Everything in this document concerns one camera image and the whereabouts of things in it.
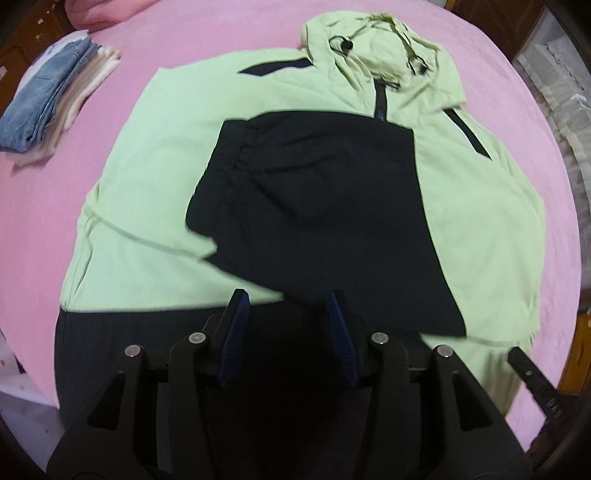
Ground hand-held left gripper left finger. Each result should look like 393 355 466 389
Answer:
47 288 252 470

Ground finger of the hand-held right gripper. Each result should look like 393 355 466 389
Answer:
508 346 571 424

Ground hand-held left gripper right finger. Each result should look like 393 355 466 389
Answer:
325 289 533 470

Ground green and black hooded jacket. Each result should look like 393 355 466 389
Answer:
54 11 547 435

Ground yellow wooden cabinet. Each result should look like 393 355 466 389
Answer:
565 313 591 398

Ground pink bed blanket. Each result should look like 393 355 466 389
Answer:
0 0 585 463

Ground white dotted bed sheet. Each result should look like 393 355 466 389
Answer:
0 342 64 468

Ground cream lace furniture cover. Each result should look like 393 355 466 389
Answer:
512 31 591 195

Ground cream folded garments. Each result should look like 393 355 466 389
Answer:
11 43 122 168

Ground folded blue jeans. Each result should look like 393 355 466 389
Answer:
0 36 96 156

